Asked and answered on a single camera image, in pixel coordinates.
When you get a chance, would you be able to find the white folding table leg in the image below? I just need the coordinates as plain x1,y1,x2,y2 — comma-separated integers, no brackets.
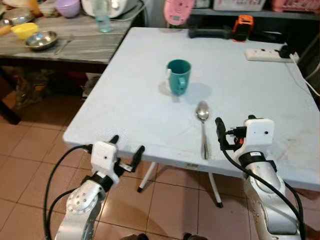
137,162,157,194
207,172,224,209

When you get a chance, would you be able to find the steel spoon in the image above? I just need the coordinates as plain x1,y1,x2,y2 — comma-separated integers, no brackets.
195,100,211,161

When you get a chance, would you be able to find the teal ceramic mug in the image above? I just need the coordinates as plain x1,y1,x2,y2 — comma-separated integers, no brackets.
166,59,192,97

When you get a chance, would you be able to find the black left robot foot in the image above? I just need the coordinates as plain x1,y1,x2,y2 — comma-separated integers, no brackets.
120,232,151,240

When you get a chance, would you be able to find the black robot foot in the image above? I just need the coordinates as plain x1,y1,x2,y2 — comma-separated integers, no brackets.
182,232,209,240
120,232,151,240

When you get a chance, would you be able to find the white power strip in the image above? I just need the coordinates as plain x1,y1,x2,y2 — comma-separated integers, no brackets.
245,48,300,64

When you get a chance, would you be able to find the black power tool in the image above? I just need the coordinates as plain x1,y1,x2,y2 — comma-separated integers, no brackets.
188,26,236,40

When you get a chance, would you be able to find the grey wooden side table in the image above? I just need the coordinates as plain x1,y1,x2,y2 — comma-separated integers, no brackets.
0,9,147,126

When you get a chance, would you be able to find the patterned brown bag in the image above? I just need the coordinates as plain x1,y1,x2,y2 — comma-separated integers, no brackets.
14,67,52,109

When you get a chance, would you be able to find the black right robot foot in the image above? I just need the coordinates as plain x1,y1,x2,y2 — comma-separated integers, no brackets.
182,232,209,240

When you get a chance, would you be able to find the black power plug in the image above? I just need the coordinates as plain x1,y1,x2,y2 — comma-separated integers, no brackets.
278,44,296,59

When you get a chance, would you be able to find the orange and black device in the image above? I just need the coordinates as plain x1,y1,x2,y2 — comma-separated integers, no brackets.
233,14,255,42

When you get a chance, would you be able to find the steel fork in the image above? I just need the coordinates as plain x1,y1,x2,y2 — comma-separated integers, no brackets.
54,35,75,56

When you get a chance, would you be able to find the steel bowl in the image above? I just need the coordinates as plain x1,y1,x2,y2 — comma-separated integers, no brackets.
24,30,59,51

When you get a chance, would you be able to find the pink plastic appliance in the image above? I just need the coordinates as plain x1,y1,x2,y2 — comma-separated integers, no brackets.
163,0,196,27

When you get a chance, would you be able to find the white plastic container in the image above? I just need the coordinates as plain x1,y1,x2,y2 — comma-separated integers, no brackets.
213,0,267,12

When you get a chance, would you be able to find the white rice cooker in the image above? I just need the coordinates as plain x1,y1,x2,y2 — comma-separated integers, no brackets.
81,0,139,19

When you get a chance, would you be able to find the purple plastic bowl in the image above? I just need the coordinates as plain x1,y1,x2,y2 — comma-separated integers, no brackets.
54,0,82,19

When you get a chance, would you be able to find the yellow plastic bowl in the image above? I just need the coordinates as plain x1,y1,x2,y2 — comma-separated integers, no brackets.
10,22,40,40

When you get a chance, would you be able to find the pink plastic basket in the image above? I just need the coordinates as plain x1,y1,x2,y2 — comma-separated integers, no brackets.
271,0,320,14

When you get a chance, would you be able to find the orange bottle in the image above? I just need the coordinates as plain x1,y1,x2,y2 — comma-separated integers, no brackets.
27,0,44,16

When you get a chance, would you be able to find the steel pot lid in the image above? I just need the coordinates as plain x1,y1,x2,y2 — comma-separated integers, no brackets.
0,13,35,27

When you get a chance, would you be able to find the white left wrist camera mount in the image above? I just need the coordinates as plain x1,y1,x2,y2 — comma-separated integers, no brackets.
89,141,120,176

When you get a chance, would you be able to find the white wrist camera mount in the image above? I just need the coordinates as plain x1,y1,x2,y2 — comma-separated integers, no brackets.
89,141,120,176
234,115,276,156

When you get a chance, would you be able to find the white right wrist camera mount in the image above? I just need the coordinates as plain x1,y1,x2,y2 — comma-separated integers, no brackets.
234,115,276,156

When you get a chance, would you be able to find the white power cable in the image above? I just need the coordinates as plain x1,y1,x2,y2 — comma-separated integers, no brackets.
287,54,320,97

